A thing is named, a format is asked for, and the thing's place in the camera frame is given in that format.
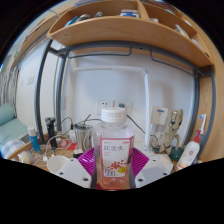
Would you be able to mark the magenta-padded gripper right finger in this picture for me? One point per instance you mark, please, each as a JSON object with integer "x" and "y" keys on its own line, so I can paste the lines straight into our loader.
{"x": 151, "y": 171}

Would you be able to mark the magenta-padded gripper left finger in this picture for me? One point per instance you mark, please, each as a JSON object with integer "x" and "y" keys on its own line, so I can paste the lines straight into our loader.
{"x": 75, "y": 171}

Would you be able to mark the clear bottle with pink drink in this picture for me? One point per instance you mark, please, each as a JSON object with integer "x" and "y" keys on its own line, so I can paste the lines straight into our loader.
{"x": 114, "y": 150}

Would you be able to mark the red printed packet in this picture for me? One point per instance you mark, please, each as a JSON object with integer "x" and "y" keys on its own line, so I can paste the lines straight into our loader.
{"x": 66, "y": 144}

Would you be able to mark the dark green jar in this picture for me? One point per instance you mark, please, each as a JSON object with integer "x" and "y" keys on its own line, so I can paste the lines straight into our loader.
{"x": 175, "y": 155}

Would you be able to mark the stainless steel cup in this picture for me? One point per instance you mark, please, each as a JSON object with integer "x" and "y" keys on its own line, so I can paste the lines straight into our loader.
{"x": 82, "y": 136}

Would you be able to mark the white pump lotion bottle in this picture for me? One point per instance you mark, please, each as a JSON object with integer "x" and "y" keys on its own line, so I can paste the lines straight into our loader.
{"x": 189, "y": 153}

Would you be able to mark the tree-creature figurine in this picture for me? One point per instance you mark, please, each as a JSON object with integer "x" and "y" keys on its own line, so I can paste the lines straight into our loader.
{"x": 170, "y": 133}

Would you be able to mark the black electric shaver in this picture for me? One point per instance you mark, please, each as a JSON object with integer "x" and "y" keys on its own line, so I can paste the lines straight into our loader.
{"x": 51, "y": 128}

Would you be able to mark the blue tube with white cap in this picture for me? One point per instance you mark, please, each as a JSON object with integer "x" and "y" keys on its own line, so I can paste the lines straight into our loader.
{"x": 34, "y": 141}

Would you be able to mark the white desk lamp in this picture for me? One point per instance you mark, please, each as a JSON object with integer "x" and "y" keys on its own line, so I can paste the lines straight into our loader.
{"x": 146, "y": 106}

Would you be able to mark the white spray bottle, blue nozzle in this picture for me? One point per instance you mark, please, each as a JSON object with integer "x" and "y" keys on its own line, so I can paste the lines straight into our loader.
{"x": 202, "y": 123}

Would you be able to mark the bed with teal bedding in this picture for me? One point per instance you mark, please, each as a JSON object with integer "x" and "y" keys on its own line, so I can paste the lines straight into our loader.
{"x": 10, "y": 130}

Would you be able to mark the wooden shelf unit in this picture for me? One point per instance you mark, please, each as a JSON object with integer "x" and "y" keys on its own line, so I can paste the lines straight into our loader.
{"x": 130, "y": 31}

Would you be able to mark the white wall box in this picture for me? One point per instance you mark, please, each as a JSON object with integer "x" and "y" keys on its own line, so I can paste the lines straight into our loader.
{"x": 160, "y": 115}

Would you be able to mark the white wall socket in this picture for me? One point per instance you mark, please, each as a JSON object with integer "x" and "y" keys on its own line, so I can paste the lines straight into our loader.
{"x": 104, "y": 106}

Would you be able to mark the grey metal desk frame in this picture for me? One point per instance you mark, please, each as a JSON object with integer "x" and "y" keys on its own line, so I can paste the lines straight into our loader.
{"x": 40, "y": 93}

